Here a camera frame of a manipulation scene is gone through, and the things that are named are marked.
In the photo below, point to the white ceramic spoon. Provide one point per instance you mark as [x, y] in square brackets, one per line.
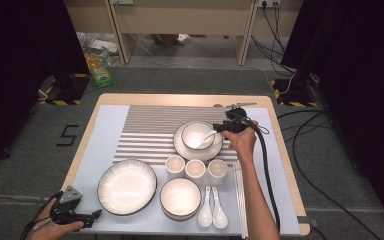
[220, 218]
[205, 218]
[196, 141]

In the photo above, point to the clear plastic wrapping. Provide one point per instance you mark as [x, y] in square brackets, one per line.
[101, 43]

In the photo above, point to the black hazard-striped stand base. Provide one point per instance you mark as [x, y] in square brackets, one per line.
[68, 88]
[290, 88]

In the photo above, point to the white dark-rimmed bowl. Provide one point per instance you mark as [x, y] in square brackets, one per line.
[180, 196]
[191, 130]
[181, 218]

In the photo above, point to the green orange snack bag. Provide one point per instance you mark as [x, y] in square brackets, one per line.
[100, 71]

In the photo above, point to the brown shoe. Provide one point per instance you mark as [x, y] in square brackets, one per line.
[166, 40]

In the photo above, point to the white dark-rimmed plate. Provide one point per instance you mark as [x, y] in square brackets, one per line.
[200, 155]
[126, 186]

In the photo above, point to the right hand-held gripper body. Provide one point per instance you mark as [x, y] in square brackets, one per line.
[236, 121]

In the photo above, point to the small white cup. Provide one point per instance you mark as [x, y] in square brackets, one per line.
[175, 165]
[217, 171]
[195, 168]

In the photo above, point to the person's right hand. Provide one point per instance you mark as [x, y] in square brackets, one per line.
[245, 141]

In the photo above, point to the black curtain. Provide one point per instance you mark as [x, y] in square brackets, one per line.
[20, 50]
[363, 66]

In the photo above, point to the grey striped placemat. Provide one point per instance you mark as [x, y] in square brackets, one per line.
[146, 133]

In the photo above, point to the beige wooden desk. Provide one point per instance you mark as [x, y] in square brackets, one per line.
[180, 20]

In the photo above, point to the person's left hand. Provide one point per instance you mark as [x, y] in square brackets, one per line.
[46, 231]

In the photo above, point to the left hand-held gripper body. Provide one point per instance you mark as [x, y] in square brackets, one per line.
[68, 210]

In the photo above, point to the white wall socket with plugs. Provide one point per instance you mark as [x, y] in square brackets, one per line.
[258, 2]

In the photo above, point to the white shoe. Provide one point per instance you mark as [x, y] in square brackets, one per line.
[183, 38]

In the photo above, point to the pale blue table cover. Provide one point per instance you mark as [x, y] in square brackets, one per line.
[103, 133]

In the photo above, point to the bundle of white chopsticks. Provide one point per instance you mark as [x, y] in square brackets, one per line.
[238, 200]

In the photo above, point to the grey table bracket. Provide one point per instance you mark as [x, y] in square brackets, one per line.
[308, 221]

